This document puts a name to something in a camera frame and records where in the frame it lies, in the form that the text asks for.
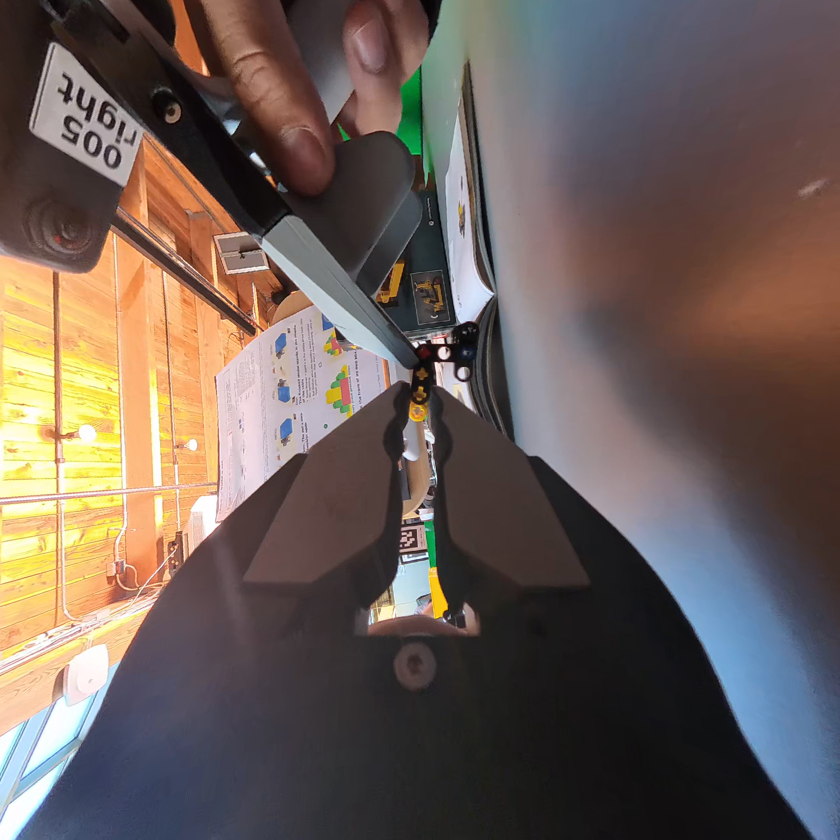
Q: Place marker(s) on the metal conduit pipe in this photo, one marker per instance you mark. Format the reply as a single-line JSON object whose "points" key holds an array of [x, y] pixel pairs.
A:
{"points": [[98, 494]]}

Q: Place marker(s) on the round wooden board stand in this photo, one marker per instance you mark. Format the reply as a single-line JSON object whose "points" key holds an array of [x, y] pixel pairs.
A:
{"points": [[295, 308]]}

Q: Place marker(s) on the dark lego box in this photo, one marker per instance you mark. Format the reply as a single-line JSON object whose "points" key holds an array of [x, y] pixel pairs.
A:
{"points": [[426, 229]]}

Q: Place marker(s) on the green panel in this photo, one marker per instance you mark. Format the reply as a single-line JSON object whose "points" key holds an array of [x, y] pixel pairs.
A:
{"points": [[412, 111]]}

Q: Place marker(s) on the white round ceiling device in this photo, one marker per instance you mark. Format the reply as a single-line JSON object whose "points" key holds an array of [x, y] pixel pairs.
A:
{"points": [[85, 676]]}

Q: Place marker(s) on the round light bulb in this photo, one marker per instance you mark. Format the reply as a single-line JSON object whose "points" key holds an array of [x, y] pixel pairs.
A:
{"points": [[85, 433], [190, 445]]}

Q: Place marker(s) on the black ceiling rail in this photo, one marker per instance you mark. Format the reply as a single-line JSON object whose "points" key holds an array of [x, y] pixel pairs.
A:
{"points": [[184, 275]]}

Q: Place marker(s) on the grey electrical outlet box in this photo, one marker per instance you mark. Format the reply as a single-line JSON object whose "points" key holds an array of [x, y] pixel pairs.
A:
{"points": [[118, 569]]}

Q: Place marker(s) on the printed instruction sheet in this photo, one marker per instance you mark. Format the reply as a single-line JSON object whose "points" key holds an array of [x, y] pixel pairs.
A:
{"points": [[262, 407]]}

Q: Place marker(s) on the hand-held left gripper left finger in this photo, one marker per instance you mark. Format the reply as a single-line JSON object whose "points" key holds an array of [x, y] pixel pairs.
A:
{"points": [[328, 512]]}

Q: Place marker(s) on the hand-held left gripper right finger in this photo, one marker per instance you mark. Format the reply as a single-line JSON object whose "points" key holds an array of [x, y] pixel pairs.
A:
{"points": [[505, 518]]}

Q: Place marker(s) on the small black yellow lego assembly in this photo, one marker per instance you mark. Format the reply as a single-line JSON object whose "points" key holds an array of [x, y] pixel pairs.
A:
{"points": [[417, 411]]}

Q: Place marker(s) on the white air conditioner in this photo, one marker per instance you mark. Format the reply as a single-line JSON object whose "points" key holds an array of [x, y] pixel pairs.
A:
{"points": [[200, 525]]}

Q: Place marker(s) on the window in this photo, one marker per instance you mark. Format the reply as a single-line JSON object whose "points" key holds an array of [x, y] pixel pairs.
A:
{"points": [[39, 748]]}

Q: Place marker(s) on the white ceiling fixture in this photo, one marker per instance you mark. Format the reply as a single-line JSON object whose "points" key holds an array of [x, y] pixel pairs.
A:
{"points": [[239, 253]]}

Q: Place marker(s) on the person's right hand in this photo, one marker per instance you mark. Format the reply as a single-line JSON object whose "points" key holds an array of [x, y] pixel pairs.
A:
{"points": [[262, 65]]}

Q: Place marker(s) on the black white fiducial tag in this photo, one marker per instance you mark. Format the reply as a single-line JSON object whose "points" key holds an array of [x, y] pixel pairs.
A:
{"points": [[413, 541]]}

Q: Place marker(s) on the lego instruction booklet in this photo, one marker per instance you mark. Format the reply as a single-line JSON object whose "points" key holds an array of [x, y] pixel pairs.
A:
{"points": [[469, 262]]}

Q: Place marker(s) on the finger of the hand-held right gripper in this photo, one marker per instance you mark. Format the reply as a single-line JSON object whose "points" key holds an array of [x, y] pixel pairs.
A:
{"points": [[380, 197], [328, 282]]}

